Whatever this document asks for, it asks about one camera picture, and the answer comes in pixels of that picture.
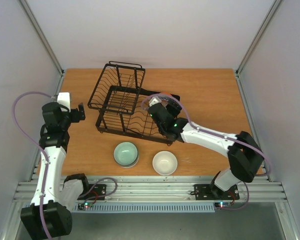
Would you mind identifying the white bowl with orange outside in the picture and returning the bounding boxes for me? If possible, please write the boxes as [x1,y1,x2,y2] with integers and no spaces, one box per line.
[159,92,172,98]

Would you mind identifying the plain white bowl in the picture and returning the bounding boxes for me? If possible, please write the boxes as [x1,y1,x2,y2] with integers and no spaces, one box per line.
[152,151,178,176]

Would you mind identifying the black wire dish rack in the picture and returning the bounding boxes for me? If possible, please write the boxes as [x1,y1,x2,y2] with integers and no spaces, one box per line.
[87,61,173,146]

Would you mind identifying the red patterned bowl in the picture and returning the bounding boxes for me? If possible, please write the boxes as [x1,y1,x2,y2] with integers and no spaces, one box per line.
[158,94,176,107]

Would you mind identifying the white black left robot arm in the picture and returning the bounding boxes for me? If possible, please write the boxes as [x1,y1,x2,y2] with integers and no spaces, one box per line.
[20,102,91,240]

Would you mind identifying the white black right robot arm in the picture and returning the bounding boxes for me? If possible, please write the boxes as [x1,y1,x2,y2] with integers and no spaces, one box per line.
[147,96,264,200]

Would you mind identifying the light green ceramic bowl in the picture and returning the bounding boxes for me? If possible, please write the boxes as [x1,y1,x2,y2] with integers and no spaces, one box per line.
[113,142,139,168]

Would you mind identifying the left green led board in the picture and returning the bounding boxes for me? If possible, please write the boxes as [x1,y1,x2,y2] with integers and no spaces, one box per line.
[77,202,94,211]

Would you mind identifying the green led board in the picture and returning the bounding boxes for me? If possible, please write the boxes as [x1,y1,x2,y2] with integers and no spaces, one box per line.
[77,202,94,211]
[214,201,233,209]

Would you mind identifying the right green led board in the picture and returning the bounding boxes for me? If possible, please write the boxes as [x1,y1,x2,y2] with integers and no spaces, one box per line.
[214,201,233,209]

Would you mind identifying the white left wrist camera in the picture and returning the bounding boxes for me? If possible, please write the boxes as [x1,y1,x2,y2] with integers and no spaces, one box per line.
[56,92,71,110]

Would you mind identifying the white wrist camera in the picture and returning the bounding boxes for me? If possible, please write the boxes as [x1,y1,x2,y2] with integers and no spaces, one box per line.
[56,92,71,110]
[149,96,162,107]

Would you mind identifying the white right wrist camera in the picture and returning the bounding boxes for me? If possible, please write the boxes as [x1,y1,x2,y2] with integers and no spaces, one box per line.
[149,96,162,107]

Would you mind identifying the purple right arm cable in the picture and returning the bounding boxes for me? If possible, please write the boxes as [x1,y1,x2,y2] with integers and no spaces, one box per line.
[141,92,273,177]

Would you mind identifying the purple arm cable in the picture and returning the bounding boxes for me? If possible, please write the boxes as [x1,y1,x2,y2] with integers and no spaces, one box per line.
[11,90,57,240]
[141,92,273,177]

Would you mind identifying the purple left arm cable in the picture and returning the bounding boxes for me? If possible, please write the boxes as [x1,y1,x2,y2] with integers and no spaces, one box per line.
[11,90,57,240]

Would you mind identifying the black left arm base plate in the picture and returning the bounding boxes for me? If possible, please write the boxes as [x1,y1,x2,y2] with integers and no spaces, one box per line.
[78,184,107,201]

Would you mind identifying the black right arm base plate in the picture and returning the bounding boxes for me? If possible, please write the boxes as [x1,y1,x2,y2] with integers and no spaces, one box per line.
[190,184,240,201]

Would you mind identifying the aluminium front frame rails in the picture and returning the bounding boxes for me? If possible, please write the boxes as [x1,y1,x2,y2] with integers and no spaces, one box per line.
[13,174,288,203]

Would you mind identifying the grey slotted cable duct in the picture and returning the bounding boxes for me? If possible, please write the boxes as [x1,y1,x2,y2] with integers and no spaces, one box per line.
[72,202,215,214]

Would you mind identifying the aluminium left frame post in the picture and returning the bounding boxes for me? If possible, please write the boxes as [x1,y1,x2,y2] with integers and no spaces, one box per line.
[16,0,66,76]

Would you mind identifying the aluminium frame post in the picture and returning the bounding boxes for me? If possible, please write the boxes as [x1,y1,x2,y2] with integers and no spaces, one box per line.
[235,0,285,76]
[16,0,66,76]

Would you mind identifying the aluminium right frame post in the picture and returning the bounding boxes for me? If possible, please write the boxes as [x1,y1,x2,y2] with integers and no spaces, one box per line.
[235,0,285,76]

